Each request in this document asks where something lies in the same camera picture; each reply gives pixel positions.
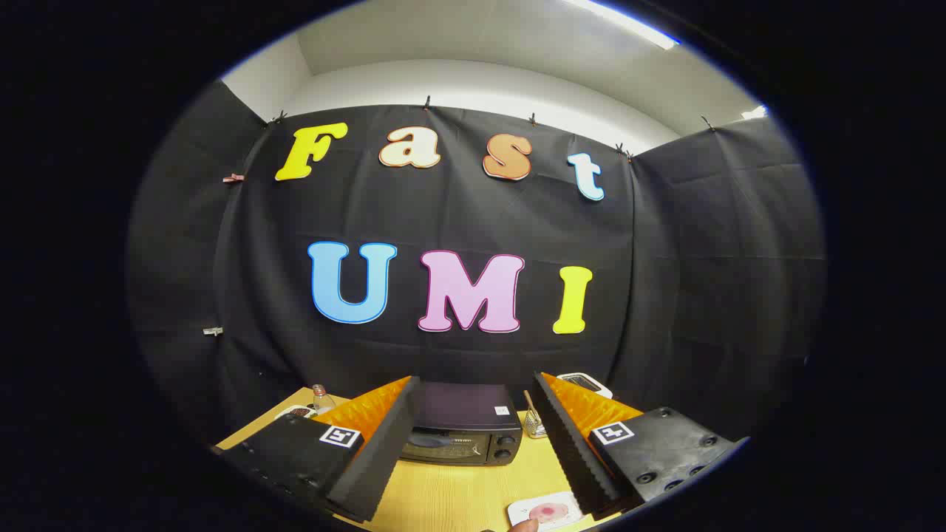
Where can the white square tray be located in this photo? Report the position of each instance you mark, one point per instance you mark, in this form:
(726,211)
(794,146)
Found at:
(521,510)

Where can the cream pop-up toaster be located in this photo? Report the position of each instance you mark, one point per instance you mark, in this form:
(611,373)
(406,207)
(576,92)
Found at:
(591,384)

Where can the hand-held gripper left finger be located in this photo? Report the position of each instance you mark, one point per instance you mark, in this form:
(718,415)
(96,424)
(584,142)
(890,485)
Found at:
(384,451)

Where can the black toaster oven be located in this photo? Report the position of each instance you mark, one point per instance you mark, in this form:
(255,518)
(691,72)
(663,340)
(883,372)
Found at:
(462,410)

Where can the clear plastic water bottle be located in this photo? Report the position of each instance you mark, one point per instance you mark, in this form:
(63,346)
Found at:
(322,400)

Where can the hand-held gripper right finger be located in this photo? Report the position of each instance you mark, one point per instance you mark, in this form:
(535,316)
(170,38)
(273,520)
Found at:
(569,451)

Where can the round pink meat slice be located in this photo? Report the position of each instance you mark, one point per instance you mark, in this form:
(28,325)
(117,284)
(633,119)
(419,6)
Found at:
(548,512)

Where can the ceiling light strip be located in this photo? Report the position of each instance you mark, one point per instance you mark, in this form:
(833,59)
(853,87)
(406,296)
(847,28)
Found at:
(754,112)

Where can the wooden stick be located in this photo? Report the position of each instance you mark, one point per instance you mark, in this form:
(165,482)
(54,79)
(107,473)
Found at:
(528,399)

